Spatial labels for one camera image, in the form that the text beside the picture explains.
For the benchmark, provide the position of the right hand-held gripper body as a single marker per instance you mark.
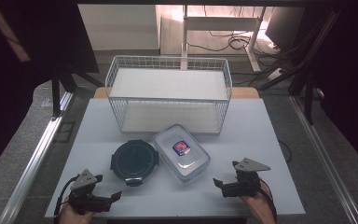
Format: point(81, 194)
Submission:
point(245, 185)

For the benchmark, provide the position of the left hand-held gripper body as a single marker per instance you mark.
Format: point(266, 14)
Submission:
point(84, 199)

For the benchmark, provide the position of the round container with teal lid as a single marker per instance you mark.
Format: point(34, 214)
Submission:
point(134, 161)

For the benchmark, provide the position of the person's left hand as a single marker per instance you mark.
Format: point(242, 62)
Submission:
point(73, 217)

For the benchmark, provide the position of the person's right hand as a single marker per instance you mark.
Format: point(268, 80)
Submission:
point(261, 205)

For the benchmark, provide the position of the clear rectangular container with label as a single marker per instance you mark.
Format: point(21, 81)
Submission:
point(181, 155)

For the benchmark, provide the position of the wooden table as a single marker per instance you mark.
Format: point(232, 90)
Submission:
point(245, 92)

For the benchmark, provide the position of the black metal stand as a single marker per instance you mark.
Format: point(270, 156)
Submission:
point(308, 93)
point(56, 93)

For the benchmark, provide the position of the white power strip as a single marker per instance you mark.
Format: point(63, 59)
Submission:
point(275, 74)

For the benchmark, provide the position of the dark curtain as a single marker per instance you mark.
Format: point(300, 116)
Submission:
point(28, 93)
point(354, 93)

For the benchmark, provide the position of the white cabinet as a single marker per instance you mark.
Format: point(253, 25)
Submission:
point(118, 28)

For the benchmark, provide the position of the aluminium rail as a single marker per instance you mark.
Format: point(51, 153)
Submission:
point(31, 168)
point(323, 161)

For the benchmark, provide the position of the white desk frame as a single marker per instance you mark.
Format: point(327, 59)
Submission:
point(220, 23)

